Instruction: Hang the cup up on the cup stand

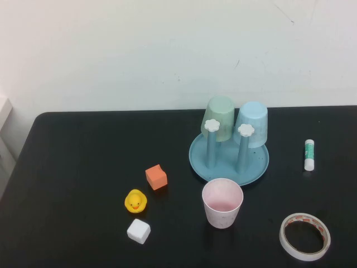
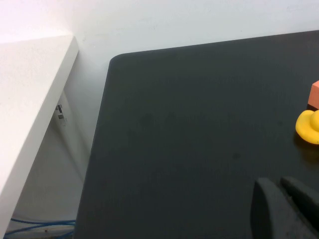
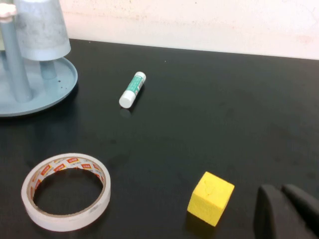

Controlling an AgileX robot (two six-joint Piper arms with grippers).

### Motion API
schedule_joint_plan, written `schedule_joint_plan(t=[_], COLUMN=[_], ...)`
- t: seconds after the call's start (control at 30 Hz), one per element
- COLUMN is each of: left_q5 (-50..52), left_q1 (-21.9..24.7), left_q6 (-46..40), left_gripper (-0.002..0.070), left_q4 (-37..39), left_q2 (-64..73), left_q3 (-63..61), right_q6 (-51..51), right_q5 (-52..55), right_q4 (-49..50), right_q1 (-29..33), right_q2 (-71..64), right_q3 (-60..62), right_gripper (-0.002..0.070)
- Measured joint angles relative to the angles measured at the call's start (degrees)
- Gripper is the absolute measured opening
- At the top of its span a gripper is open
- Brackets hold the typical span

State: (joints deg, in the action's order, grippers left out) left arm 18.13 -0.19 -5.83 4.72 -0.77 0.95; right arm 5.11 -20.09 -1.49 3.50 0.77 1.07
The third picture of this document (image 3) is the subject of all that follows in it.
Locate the white tape roll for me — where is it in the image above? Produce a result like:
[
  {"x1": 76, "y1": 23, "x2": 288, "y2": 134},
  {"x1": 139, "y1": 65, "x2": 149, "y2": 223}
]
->
[{"x1": 20, "y1": 152, "x2": 112, "y2": 232}]

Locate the blue cup stand with pegs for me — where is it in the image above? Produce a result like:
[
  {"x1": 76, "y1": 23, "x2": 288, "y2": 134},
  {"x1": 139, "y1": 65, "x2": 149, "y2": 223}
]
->
[{"x1": 0, "y1": 0, "x2": 79, "y2": 118}]

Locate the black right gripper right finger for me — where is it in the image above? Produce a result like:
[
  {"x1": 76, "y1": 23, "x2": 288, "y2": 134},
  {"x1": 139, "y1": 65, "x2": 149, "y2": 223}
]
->
[{"x1": 281, "y1": 183, "x2": 319, "y2": 235}]

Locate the light blue plastic cup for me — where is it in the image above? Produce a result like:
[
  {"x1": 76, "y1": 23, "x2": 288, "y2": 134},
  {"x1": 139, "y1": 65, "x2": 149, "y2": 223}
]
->
[{"x1": 13, "y1": 0, "x2": 72, "y2": 61}]

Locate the white green glue stick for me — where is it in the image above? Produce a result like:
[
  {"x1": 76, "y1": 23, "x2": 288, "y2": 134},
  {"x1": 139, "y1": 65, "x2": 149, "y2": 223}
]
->
[{"x1": 119, "y1": 71, "x2": 147, "y2": 109}]

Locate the yellow foam cube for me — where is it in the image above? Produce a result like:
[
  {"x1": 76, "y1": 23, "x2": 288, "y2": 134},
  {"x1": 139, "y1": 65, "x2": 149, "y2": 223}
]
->
[{"x1": 186, "y1": 171, "x2": 235, "y2": 227}]

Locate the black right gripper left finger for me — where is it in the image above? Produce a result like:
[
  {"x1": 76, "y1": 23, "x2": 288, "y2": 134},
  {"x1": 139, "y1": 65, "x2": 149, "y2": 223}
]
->
[{"x1": 253, "y1": 184, "x2": 318, "y2": 239}]

